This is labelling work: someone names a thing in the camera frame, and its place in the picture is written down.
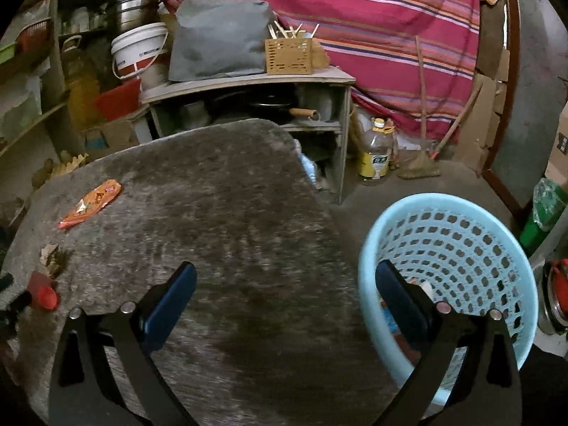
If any small red cap piece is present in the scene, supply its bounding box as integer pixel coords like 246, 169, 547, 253
26, 271, 60, 312

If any dry leaf scrap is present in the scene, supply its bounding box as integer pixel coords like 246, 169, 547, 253
39, 244, 65, 278

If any orange snack wrapper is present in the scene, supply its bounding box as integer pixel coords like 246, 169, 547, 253
58, 179, 122, 230

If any light blue plastic basket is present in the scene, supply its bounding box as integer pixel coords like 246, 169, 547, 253
358, 193, 538, 386

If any green plastic bag bin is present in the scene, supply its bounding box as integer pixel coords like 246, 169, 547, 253
519, 178, 567, 256

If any red plastic tub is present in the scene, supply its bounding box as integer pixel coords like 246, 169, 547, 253
94, 78, 142, 121

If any cardboard box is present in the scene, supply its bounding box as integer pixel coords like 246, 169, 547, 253
545, 103, 568, 191

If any oil bottle yellow label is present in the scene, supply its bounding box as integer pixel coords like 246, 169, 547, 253
359, 118, 395, 181

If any white plastic bucket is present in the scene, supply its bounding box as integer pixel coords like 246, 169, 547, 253
111, 22, 169, 81

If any low wooden shelf table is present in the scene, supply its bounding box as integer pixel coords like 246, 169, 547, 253
142, 66, 355, 204

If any grey cushion bag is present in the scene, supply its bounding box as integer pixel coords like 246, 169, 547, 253
169, 0, 274, 83

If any wooden utensil holder box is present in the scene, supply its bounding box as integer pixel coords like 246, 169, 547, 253
265, 20, 330, 75

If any steel pot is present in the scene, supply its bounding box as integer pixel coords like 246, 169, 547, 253
108, 0, 160, 35

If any pink striped cloth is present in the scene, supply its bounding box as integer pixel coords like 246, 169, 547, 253
163, 0, 480, 138

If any broom with wooden handle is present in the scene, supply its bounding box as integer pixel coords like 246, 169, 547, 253
397, 35, 481, 180

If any wooden wall shelf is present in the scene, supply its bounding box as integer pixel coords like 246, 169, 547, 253
1, 0, 85, 155

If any black pan wooden handle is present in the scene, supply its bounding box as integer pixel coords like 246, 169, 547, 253
249, 103, 320, 125

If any dark door red frame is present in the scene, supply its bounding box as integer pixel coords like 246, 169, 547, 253
482, 0, 567, 214

